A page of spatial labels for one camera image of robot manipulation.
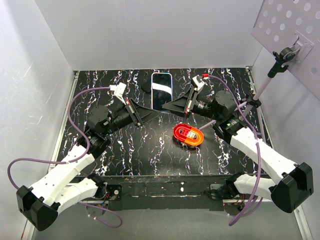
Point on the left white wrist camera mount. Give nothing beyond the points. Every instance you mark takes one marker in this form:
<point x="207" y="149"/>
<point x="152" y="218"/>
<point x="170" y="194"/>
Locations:
<point x="118" y="91"/>

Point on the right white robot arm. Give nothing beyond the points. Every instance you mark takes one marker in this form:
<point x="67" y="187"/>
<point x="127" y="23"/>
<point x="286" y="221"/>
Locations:
<point x="288" y="184"/>

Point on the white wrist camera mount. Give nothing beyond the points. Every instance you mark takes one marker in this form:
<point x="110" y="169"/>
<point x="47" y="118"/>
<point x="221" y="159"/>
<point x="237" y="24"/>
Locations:
<point x="198" y="82"/>
<point x="118" y="91"/>

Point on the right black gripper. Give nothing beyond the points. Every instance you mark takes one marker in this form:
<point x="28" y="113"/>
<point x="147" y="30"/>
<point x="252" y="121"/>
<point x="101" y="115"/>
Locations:
<point x="180" y="105"/>

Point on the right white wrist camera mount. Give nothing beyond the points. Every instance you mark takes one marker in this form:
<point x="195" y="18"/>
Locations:
<point x="198" y="82"/>

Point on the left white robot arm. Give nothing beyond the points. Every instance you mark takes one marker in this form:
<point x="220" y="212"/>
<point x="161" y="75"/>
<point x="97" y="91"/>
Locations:
<point x="43" y="201"/>

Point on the smartphone with black screen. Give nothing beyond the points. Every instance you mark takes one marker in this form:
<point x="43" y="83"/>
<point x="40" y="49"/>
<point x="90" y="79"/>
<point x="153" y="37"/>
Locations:
<point x="161" y="90"/>

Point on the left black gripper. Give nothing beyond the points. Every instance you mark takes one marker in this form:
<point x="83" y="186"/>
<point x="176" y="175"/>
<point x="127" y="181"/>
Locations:
<point x="140" y="114"/>

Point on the red orange oval tray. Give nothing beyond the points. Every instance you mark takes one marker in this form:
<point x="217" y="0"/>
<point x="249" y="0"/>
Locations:
<point x="188" y="135"/>

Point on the perforated lilac panel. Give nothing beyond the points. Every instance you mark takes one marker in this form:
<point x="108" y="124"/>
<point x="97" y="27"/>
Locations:
<point x="293" y="24"/>

